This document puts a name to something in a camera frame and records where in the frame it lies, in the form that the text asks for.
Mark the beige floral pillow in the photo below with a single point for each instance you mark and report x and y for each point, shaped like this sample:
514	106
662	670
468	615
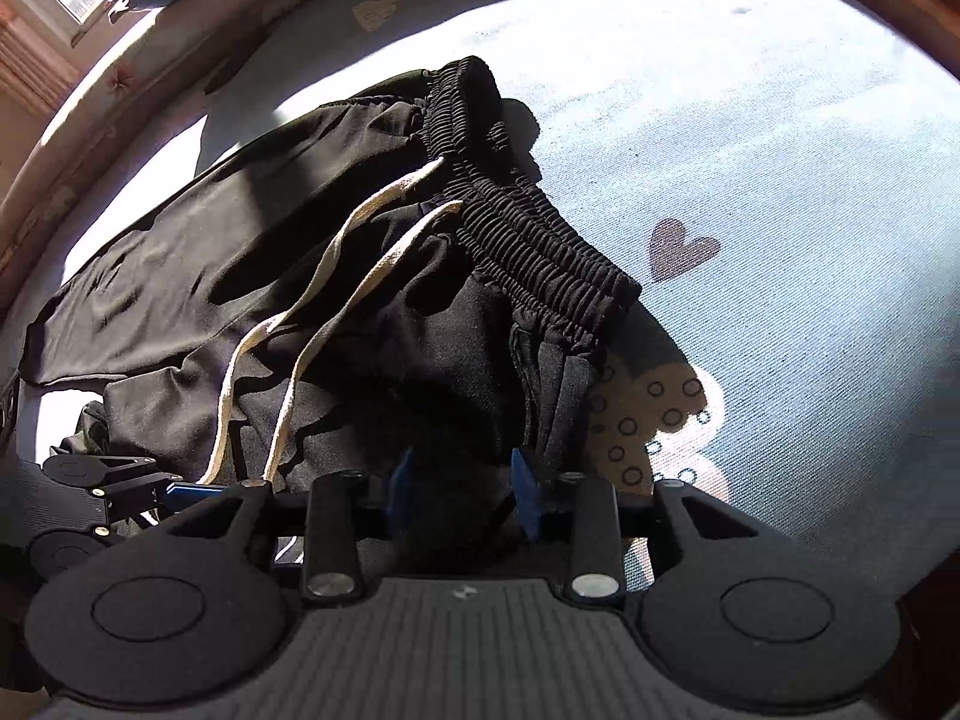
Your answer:
165	52

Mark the black track pants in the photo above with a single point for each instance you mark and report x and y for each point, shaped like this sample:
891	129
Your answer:
378	286

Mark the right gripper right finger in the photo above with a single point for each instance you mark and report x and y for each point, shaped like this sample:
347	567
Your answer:
528	495

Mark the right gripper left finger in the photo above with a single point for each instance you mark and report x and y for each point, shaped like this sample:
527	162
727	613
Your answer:
398	493

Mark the blue floral bed sheet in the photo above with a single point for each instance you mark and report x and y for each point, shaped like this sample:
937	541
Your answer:
781	176

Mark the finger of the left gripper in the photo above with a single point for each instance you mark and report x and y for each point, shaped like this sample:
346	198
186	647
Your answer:
181	496

